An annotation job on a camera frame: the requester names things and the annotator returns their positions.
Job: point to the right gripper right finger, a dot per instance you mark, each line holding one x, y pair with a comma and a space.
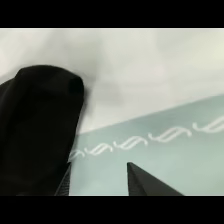
146, 185

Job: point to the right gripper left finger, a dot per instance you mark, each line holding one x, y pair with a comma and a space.
65, 185

